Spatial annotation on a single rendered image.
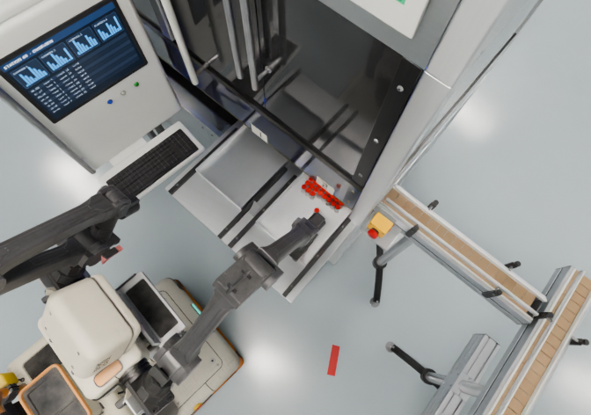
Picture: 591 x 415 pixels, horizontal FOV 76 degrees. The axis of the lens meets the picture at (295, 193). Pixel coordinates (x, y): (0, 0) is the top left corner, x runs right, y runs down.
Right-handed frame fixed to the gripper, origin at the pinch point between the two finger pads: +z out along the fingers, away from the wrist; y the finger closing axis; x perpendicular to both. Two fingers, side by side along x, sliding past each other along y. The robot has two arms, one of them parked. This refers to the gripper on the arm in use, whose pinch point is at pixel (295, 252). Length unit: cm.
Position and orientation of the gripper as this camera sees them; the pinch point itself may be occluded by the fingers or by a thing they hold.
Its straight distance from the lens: 147.0
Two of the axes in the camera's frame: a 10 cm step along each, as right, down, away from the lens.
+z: -1.2, 4.5, 8.8
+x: -7.5, -6.2, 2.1
